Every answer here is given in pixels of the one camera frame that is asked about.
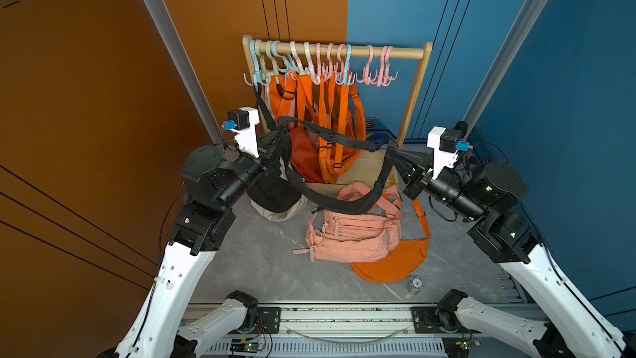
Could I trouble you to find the black and orange sling bag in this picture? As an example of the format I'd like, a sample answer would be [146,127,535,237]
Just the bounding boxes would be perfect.
[276,116,398,215]

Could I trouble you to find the pink crescent sling bag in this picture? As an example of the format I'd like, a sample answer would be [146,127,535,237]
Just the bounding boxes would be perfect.
[311,181,403,220]

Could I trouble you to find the orange crescent sling bag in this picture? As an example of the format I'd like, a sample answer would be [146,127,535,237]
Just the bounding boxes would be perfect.
[350,199,431,283]

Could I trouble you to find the pink rectangular waist bag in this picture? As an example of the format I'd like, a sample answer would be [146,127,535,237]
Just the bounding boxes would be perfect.
[293,210,402,264]

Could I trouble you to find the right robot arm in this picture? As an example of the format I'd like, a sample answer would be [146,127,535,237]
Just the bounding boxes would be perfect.
[387,149,635,357]

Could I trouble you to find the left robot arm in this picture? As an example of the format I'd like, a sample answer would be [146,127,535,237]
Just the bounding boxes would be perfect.
[101,131,291,357]

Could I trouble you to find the red-orange sling bag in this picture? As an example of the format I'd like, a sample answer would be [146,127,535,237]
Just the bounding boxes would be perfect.
[290,126,324,183]

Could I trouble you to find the black crescent sling bag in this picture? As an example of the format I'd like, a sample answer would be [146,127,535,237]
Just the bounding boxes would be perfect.
[248,87,307,222]

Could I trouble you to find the wooden garment rack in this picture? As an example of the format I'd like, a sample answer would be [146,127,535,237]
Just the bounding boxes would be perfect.
[242,35,433,191]

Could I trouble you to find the black microphone on stand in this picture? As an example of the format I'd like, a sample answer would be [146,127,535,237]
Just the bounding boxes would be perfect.
[454,121,468,139]

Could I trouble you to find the green circuit board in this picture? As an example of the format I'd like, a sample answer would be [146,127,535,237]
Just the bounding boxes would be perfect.
[229,339,265,357]

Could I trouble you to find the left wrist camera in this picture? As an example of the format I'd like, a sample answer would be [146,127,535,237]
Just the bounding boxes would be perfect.
[223,107,260,158]

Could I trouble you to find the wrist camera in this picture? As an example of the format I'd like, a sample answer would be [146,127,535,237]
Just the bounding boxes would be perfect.
[427,126,470,180]
[223,107,260,158]

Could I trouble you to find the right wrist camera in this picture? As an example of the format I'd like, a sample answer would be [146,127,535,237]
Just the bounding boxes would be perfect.
[427,126,470,180]

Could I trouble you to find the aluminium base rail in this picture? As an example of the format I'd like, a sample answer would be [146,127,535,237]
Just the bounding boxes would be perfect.
[204,302,518,357]

